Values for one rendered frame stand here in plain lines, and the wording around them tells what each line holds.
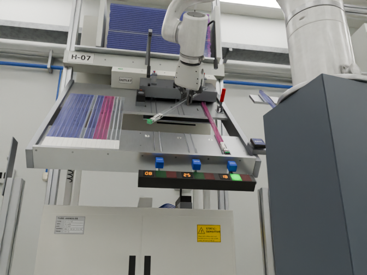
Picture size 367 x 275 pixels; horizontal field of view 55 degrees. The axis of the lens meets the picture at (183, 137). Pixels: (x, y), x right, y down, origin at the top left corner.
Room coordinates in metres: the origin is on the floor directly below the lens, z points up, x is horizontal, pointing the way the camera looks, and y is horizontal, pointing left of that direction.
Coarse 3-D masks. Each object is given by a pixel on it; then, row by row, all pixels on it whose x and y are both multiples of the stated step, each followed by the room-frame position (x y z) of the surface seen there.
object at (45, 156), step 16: (48, 160) 0.98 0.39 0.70; (64, 160) 0.98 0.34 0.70; (80, 160) 0.99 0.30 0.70; (96, 160) 1.00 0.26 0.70; (112, 160) 1.00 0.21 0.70; (128, 160) 1.01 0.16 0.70; (144, 160) 1.01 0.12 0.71; (176, 160) 1.02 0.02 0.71; (208, 160) 1.04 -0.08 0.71; (224, 160) 1.04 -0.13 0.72; (240, 160) 1.05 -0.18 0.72
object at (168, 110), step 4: (204, 88) 1.32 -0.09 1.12; (180, 100) 1.17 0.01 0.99; (184, 100) 1.18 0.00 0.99; (176, 104) 1.14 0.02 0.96; (180, 104) 1.16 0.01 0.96; (168, 108) 1.10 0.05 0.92; (172, 108) 1.11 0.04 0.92; (160, 112) 1.06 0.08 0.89; (164, 112) 1.07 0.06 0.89; (168, 112) 1.09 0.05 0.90; (152, 120) 1.01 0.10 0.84
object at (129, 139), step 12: (132, 132) 1.13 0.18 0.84; (144, 132) 1.14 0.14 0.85; (156, 132) 1.15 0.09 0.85; (120, 144) 1.06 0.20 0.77; (132, 144) 1.06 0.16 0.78; (144, 144) 1.07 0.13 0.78; (156, 144) 1.08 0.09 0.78; (168, 144) 1.09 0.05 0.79; (180, 144) 1.10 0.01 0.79; (192, 144) 1.11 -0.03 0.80; (204, 144) 1.12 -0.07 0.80; (216, 144) 1.13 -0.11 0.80; (228, 144) 1.15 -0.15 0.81; (240, 144) 1.16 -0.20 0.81
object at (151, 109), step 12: (84, 84) 1.44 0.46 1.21; (96, 84) 1.46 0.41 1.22; (120, 96) 1.38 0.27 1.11; (132, 96) 1.39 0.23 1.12; (60, 108) 1.22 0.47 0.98; (132, 108) 1.29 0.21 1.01; (144, 108) 1.30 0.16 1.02; (156, 108) 1.31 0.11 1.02; (180, 108) 1.35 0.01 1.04; (192, 108) 1.36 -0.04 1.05; (216, 108) 1.40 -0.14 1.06; (168, 120) 1.35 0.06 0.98; (180, 120) 1.36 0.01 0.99; (192, 120) 1.37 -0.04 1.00; (204, 120) 1.39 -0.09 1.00
